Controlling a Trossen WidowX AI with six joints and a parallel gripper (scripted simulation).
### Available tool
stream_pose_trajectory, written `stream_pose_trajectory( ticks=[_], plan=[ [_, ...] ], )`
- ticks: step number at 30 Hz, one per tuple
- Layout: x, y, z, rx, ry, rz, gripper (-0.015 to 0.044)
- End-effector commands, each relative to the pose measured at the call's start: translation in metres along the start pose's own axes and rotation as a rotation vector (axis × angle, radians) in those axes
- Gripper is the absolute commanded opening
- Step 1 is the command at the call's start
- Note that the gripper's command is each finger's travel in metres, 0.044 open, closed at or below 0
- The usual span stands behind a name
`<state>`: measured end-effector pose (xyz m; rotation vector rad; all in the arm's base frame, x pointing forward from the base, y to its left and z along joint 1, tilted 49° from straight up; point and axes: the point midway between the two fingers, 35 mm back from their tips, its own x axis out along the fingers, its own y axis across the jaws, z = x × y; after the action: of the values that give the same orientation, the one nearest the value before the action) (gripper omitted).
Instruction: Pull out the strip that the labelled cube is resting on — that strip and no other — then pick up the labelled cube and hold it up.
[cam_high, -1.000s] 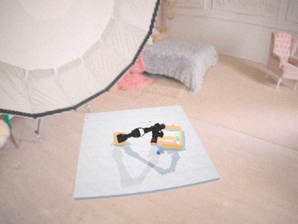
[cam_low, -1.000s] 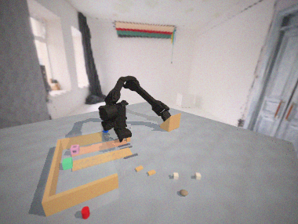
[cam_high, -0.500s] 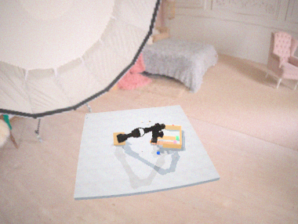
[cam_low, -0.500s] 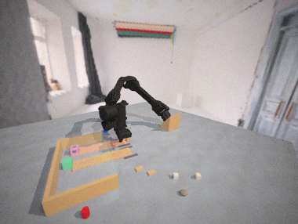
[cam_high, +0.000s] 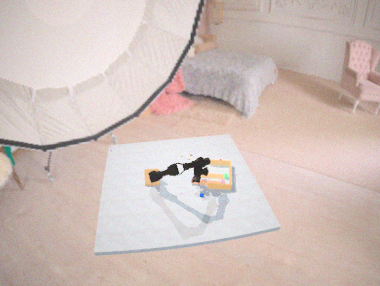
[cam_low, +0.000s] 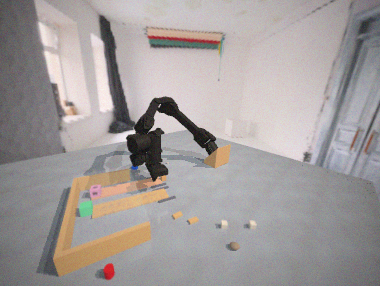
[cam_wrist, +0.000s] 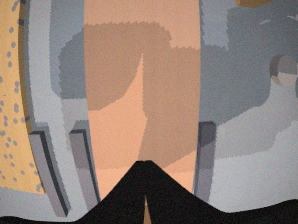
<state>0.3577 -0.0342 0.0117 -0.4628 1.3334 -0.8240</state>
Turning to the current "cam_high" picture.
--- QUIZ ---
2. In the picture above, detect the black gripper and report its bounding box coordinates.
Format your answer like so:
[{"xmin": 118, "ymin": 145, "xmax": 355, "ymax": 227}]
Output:
[{"xmin": 192, "ymin": 168, "xmax": 201, "ymax": 183}]

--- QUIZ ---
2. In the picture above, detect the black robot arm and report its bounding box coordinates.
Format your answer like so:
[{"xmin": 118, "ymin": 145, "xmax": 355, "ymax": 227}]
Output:
[{"xmin": 149, "ymin": 157, "xmax": 211, "ymax": 183}]

